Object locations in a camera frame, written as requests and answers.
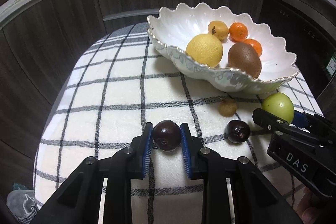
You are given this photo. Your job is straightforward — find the green apple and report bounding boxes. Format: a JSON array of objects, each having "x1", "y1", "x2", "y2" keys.
[{"x1": 261, "y1": 93, "x2": 294, "y2": 124}]

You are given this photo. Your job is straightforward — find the dark purple plum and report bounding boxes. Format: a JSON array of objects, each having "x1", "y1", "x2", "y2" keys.
[
  {"x1": 225, "y1": 120, "x2": 251, "y2": 144},
  {"x1": 152, "y1": 120, "x2": 182, "y2": 152}
]

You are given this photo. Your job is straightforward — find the brown kiwi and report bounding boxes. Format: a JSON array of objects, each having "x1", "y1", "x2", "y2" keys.
[{"x1": 228, "y1": 42, "x2": 261, "y2": 79}]

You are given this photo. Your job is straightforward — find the orange mandarin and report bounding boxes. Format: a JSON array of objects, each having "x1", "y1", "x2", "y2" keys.
[
  {"x1": 244, "y1": 39, "x2": 263, "y2": 57},
  {"x1": 229, "y1": 22, "x2": 248, "y2": 42}
]

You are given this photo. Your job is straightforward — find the yellow lemon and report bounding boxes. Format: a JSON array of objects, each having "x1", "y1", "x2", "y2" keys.
[{"x1": 185, "y1": 34, "x2": 223, "y2": 67}]

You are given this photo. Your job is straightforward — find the person right hand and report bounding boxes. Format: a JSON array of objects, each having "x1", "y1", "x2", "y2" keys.
[{"x1": 296, "y1": 187, "x2": 325, "y2": 224}]

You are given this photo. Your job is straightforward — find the white scalloped ceramic bowl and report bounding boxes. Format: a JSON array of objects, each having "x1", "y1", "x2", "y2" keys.
[{"x1": 147, "y1": 2, "x2": 299, "y2": 94}]

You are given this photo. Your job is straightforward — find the black white checked tablecloth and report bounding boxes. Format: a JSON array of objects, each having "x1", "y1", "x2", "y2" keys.
[{"x1": 32, "y1": 23, "x2": 324, "y2": 224}]

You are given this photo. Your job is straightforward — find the black dishwasher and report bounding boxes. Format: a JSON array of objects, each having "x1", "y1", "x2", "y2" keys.
[{"x1": 259, "y1": 0, "x2": 335, "y2": 97}]

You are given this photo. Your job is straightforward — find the grey drawer handle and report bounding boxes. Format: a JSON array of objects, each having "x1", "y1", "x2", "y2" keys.
[{"x1": 103, "y1": 8, "x2": 159, "y2": 22}]

